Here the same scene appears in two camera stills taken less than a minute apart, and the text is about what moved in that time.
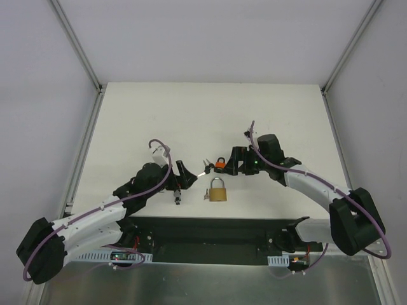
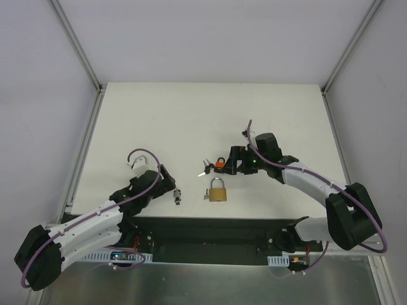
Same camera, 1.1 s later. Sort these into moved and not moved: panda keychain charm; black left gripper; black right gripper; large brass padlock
Moved: black left gripper
Not moved: panda keychain charm; black right gripper; large brass padlock
